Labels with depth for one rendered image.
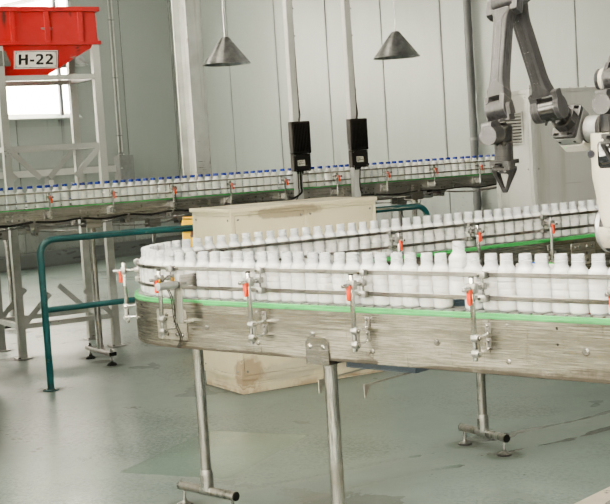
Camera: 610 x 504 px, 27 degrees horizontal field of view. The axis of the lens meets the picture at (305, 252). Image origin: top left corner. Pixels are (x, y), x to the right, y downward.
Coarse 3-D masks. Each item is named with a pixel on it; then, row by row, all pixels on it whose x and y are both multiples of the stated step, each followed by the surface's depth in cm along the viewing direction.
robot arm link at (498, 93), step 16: (512, 0) 390; (496, 16) 391; (512, 16) 391; (496, 32) 388; (512, 32) 391; (496, 48) 386; (496, 64) 384; (496, 80) 382; (496, 96) 381; (496, 112) 378
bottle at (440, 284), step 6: (438, 258) 375; (444, 258) 375; (438, 264) 375; (444, 264) 375; (432, 270) 376; (438, 270) 374; (444, 270) 374; (432, 276) 377; (438, 276) 375; (444, 276) 374; (432, 282) 377; (438, 282) 375; (444, 282) 374; (438, 288) 375; (444, 288) 375; (438, 300) 375; (444, 300) 375; (450, 300) 375; (438, 306) 376; (444, 306) 375; (450, 306) 376
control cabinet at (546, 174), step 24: (528, 96) 961; (576, 96) 984; (528, 120) 964; (528, 144) 966; (552, 144) 973; (528, 168) 969; (552, 168) 974; (576, 168) 986; (528, 192) 972; (552, 192) 975; (576, 192) 987
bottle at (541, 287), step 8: (536, 256) 353; (544, 256) 352; (536, 264) 353; (544, 264) 352; (536, 272) 351; (544, 272) 351; (536, 280) 352; (544, 280) 351; (536, 288) 352; (544, 288) 351; (536, 296) 352; (544, 296) 351; (536, 304) 353; (544, 304) 351; (536, 312) 353; (544, 312) 352
